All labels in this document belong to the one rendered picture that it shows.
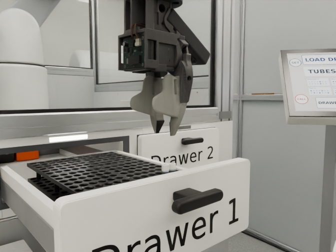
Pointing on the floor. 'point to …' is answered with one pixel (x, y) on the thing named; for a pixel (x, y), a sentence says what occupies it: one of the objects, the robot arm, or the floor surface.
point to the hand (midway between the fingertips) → (168, 125)
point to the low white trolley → (16, 247)
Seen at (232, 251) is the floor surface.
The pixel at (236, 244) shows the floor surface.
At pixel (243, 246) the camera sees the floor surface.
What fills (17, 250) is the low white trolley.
